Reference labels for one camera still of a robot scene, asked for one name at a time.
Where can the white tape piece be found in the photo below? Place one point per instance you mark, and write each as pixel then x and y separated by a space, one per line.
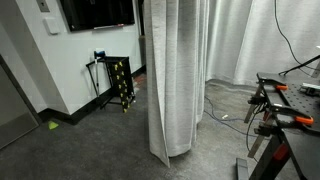
pixel 225 117

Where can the black perforated breadboard plate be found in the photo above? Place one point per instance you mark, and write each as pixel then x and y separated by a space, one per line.
pixel 306 103

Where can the grey wall switch plate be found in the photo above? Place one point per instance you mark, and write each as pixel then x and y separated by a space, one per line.
pixel 42 5

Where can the pale smooth curtain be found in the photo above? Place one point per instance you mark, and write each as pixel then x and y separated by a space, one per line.
pixel 240 40

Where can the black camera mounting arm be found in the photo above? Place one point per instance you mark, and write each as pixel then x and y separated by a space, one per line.
pixel 300 65

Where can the orange black bar clamp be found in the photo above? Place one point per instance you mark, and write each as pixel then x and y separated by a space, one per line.
pixel 281 87
pixel 304 120

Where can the green floor marker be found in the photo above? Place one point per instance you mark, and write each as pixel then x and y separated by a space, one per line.
pixel 53 125

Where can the grey door with dark frame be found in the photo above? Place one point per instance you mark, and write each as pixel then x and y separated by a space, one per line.
pixel 13 110

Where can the black wall baseboard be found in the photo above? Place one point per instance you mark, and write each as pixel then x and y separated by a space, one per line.
pixel 83 111

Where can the white wall box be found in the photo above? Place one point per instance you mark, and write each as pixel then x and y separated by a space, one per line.
pixel 52 26

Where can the black wall television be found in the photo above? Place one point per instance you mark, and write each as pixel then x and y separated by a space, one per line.
pixel 96 13

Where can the black cart with yellow marks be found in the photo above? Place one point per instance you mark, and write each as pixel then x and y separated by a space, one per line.
pixel 120 83

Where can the black workbench with clamps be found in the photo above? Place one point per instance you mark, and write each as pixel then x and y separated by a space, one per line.
pixel 300 150

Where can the red stand leg knob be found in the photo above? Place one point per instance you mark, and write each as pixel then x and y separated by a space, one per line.
pixel 280 151

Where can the grey woven curtain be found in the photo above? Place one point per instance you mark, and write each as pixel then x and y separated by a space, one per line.
pixel 176 83

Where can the short aluminium bracket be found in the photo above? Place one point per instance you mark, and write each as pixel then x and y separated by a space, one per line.
pixel 311 88

